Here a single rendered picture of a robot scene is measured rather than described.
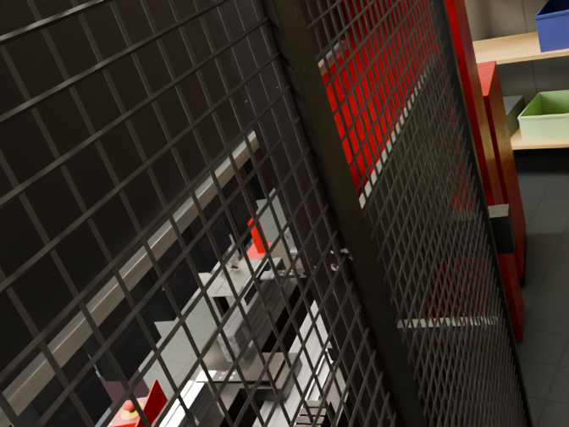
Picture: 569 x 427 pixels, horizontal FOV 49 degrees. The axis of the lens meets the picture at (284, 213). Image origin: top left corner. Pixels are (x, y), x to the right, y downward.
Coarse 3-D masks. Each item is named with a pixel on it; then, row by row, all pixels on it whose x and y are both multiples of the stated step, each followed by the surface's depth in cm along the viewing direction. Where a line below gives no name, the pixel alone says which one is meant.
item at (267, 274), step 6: (282, 270) 188; (300, 270) 184; (264, 276) 188; (270, 276) 187; (282, 276) 185; (288, 276) 184; (294, 276) 183; (300, 276) 178; (306, 276) 177; (306, 282) 177
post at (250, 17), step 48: (240, 0) 44; (288, 0) 46; (240, 48) 46; (288, 48) 45; (288, 96) 46; (288, 144) 48; (336, 144) 51; (288, 192) 51; (336, 192) 50; (336, 240) 51; (336, 288) 54; (384, 288) 58; (384, 336) 56; (384, 384) 58
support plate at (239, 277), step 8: (240, 264) 201; (256, 264) 197; (232, 272) 198; (240, 272) 196; (248, 272) 195; (216, 280) 196; (232, 280) 193; (240, 280) 191; (208, 288) 194; (216, 288) 192; (224, 288) 190; (240, 288) 187; (208, 296) 191; (216, 296) 189
